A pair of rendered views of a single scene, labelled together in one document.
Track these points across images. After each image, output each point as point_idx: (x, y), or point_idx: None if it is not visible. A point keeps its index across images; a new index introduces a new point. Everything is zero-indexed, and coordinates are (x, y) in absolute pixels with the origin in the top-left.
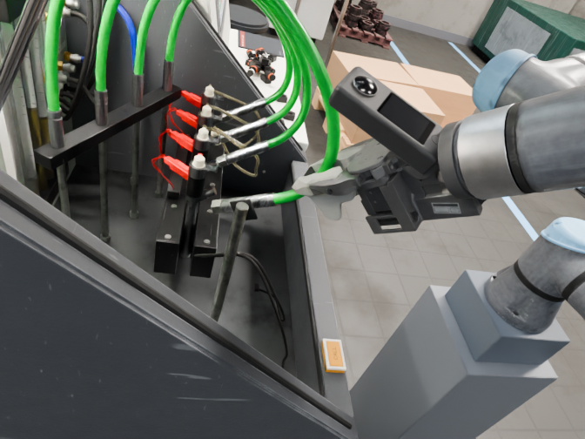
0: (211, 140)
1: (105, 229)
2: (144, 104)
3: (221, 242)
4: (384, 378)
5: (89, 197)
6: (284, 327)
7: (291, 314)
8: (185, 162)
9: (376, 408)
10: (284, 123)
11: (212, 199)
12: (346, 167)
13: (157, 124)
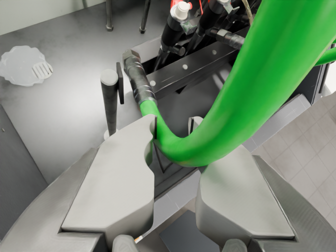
0: (226, 6)
1: (142, 24)
2: None
3: (195, 94)
4: (212, 240)
5: (165, 1)
6: (159, 175)
7: (173, 174)
8: (219, 21)
9: (195, 241)
10: (334, 61)
11: (199, 61)
12: (118, 238)
13: None
